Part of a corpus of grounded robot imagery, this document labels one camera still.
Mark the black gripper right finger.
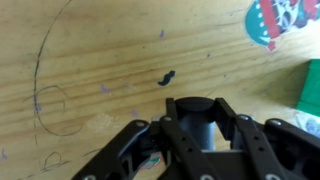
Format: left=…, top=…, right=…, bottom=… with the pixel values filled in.
left=214, top=98, right=284, bottom=180

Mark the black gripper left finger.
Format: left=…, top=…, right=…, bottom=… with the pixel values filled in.
left=160, top=97, right=217, bottom=180

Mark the green treasure chest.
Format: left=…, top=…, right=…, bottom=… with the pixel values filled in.
left=297, top=59, right=320, bottom=117

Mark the wooden table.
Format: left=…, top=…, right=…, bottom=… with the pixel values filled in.
left=0, top=0, right=320, bottom=180

